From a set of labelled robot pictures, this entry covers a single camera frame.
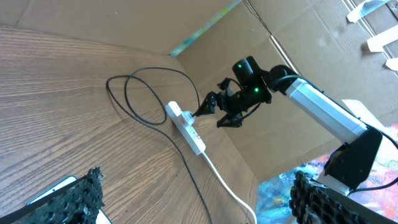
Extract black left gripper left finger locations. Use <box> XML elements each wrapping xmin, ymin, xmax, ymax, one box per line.
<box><xmin>1</xmin><ymin>167</ymin><xmax>104</xmax><ymax>224</ymax></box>

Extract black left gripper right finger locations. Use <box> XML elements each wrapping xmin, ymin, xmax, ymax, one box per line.
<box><xmin>289</xmin><ymin>171</ymin><xmax>395</xmax><ymax>224</ymax></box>

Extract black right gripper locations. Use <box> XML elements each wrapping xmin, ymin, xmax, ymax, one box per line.
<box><xmin>193</xmin><ymin>78</ymin><xmax>248</xmax><ymax>128</ymax></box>

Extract blue Galaxy S24 smartphone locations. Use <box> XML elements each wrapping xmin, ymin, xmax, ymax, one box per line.
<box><xmin>27</xmin><ymin>175</ymin><xmax>113</xmax><ymax>224</ymax></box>

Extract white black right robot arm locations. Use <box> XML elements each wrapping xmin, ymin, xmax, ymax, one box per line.
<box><xmin>194</xmin><ymin>56</ymin><xmax>393</xmax><ymax>196</ymax></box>

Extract white charger plug adapter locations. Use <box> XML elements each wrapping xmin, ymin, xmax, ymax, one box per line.
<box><xmin>179</xmin><ymin>111</ymin><xmax>195</xmax><ymax>128</ymax></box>

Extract white power extension strip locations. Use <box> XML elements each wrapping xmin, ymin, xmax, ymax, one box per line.
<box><xmin>165</xmin><ymin>101</ymin><xmax>206</xmax><ymax>155</ymax></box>

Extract white extension strip cord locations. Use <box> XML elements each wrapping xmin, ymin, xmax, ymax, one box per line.
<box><xmin>201</xmin><ymin>151</ymin><xmax>258</xmax><ymax>224</ymax></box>

